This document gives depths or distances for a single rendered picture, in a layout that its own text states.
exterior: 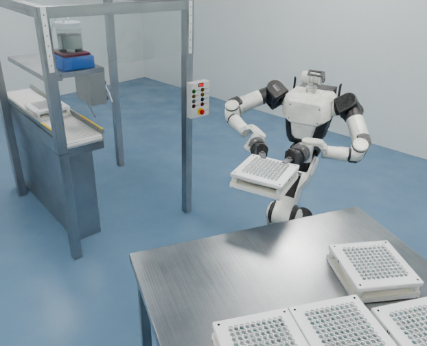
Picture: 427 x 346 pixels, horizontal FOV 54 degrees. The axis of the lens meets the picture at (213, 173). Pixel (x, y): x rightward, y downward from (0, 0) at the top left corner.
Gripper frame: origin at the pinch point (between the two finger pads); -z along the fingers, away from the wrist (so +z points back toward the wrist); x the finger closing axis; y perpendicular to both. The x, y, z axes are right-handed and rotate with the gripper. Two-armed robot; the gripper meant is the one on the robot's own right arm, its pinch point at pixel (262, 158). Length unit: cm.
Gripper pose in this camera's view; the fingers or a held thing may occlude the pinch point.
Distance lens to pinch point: 205.7
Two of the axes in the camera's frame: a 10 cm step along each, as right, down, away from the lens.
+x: -0.4, 9.0, 4.4
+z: -0.7, -4.4, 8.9
